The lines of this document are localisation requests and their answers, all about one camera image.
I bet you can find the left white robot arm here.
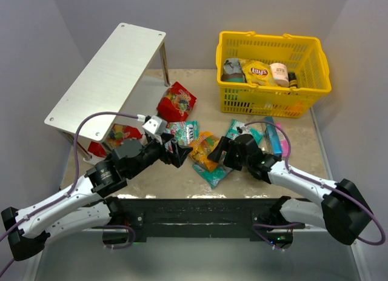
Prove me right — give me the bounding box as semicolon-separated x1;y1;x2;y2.
1;134;193;261

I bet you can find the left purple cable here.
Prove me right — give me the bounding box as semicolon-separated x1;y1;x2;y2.
0;111;145;273

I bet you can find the red fruit candy bag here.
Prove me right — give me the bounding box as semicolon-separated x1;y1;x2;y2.
156;82;197;122

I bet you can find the dark brown small bottle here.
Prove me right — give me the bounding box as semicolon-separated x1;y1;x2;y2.
288;71;298;88

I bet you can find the pink cream jar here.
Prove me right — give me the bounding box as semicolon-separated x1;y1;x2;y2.
270;62;289;88

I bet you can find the teal mint candy bag front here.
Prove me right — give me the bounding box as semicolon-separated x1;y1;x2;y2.
192;164;233;189

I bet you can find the teal Fox's candy bag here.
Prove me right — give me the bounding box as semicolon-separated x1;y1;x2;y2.
166;121;199;146

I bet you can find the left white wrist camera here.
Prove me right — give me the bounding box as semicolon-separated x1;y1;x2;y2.
142;116;167;144

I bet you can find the red candy bag with barcode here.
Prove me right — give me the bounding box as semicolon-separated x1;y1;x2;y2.
87;124;142;158

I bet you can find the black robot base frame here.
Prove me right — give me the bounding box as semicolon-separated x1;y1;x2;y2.
102;196;305;248

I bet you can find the white two-tier shelf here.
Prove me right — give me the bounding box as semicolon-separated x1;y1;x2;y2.
44;22;170;149

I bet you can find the blue rectangular box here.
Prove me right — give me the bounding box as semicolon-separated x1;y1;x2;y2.
264;116;283;156

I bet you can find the pink rectangular box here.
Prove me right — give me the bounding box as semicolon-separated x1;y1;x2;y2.
275;123;289;159

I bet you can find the yellow Lays chip bag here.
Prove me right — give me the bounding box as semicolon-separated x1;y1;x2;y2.
239;59;276;86

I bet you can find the orange gummy candy bag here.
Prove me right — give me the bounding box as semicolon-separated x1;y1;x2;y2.
189;131;220;172

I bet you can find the grey and teal pouch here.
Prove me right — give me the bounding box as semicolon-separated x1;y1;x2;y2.
221;58;246;83

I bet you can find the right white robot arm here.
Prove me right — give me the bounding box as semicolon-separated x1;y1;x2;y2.
208;134;373;245

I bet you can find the teal mint candy bag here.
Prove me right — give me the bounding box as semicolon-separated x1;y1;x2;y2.
225;119;263;145
192;164;233;189

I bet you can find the yellow plastic shopping basket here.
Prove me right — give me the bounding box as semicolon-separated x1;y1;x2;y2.
215;31;332;118

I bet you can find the teal mint candy bag rear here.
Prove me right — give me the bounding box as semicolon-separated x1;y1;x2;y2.
225;119;263;145

